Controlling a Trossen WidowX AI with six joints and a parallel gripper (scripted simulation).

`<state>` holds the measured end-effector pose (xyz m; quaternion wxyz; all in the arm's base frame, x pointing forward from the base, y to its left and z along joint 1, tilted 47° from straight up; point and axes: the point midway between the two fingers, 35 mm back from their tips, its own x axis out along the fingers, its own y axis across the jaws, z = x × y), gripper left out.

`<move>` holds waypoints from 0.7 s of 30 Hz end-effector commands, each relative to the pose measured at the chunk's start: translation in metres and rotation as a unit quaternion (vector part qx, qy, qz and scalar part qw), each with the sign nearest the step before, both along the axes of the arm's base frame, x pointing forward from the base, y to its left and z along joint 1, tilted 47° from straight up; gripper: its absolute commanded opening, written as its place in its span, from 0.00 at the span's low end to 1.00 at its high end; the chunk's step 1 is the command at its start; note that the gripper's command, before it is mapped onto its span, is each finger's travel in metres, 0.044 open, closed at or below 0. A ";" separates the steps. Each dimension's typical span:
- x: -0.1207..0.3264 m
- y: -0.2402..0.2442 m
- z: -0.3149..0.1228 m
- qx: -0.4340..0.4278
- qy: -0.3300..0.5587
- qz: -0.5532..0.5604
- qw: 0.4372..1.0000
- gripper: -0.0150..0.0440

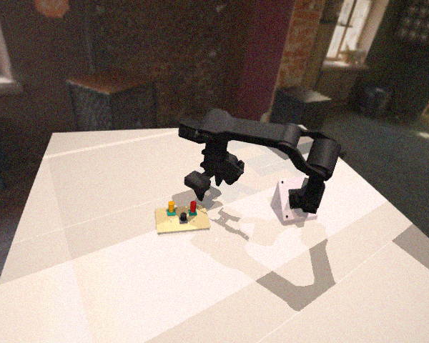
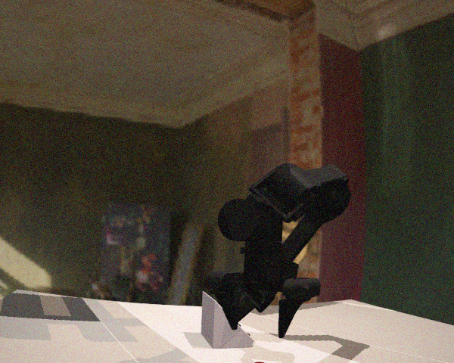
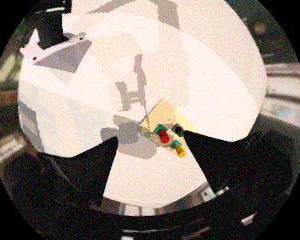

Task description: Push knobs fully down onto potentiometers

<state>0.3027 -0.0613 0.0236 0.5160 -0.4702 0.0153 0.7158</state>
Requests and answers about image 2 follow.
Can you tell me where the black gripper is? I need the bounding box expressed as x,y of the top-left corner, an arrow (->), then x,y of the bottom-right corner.
204,241 -> 321,338

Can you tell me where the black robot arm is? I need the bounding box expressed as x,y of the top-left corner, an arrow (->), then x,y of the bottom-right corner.
218,163 -> 351,322

